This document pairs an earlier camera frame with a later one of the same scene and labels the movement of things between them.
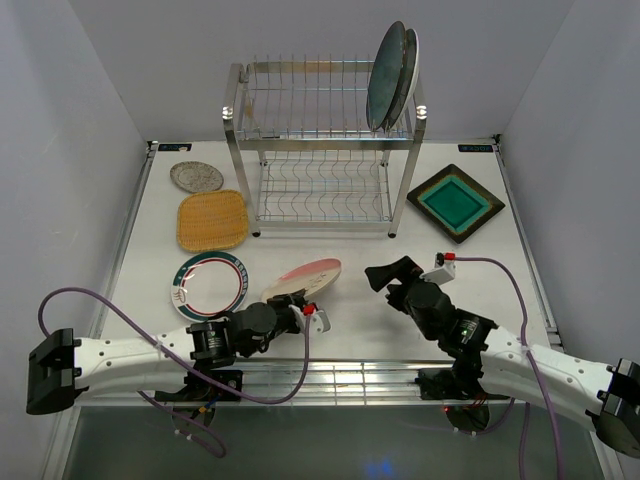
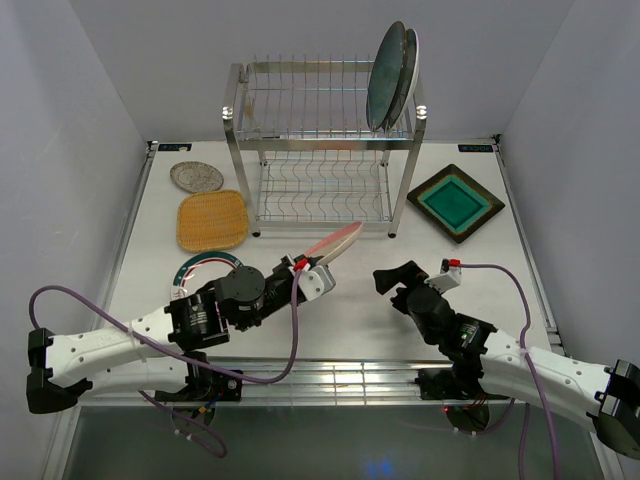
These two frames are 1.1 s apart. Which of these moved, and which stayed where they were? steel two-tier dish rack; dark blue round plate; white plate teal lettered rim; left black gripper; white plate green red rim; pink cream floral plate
Moved: pink cream floral plate; left black gripper
Stayed: steel two-tier dish rack; dark blue round plate; white plate green red rim; white plate teal lettered rim
